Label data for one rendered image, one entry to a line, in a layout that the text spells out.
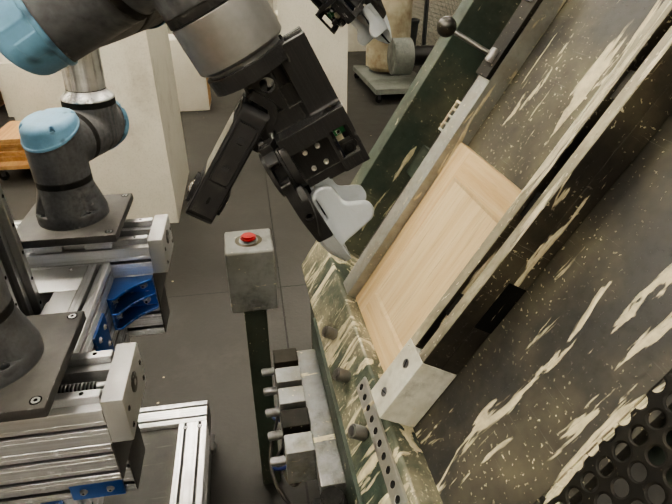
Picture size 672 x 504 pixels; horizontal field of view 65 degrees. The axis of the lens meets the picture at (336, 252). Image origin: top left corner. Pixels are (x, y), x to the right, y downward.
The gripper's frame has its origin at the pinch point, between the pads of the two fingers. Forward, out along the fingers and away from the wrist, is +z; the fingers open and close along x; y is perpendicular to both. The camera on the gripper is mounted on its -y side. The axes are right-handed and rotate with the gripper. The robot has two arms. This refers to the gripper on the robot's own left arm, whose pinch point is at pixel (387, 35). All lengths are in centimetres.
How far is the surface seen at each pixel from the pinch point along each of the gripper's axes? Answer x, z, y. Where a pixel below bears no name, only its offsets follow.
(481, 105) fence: 14.2, 18.2, 9.7
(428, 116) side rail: -8.4, 22.7, -1.6
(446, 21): 13.8, 3.5, 1.5
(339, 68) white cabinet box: -269, 87, -234
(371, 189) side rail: -23.5, 25.8, 14.5
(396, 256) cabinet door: -4.8, 27.2, 36.3
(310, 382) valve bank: -25, 33, 64
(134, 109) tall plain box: -226, -23, -61
